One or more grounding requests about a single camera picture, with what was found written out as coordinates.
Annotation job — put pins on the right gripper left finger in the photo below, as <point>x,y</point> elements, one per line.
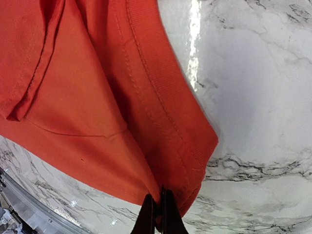
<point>145,223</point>

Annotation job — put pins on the orange t-shirt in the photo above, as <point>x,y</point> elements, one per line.
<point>93,87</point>

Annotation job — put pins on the aluminium front frame rail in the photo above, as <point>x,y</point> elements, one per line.
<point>39,218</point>

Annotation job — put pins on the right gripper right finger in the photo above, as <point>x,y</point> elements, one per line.
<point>171,221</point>

